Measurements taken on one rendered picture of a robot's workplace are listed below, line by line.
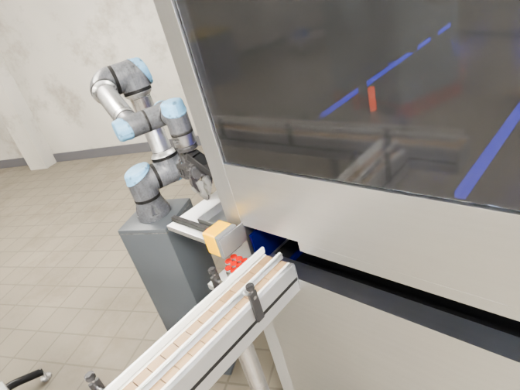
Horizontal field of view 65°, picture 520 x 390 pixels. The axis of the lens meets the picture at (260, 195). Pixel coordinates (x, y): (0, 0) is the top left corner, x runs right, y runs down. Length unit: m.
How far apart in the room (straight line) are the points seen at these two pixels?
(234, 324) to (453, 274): 0.48
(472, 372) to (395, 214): 0.39
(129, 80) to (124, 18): 3.11
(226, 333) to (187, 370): 0.12
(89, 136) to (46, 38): 1.21
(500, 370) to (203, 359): 0.60
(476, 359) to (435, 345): 0.08
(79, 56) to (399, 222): 4.78
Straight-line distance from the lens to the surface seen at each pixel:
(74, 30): 5.24
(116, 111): 1.48
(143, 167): 1.79
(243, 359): 1.16
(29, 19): 5.60
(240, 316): 1.01
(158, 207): 1.83
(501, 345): 0.98
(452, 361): 1.04
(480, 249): 0.80
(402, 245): 0.86
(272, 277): 1.09
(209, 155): 1.10
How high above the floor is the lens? 1.63
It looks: 28 degrees down
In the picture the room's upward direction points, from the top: 16 degrees counter-clockwise
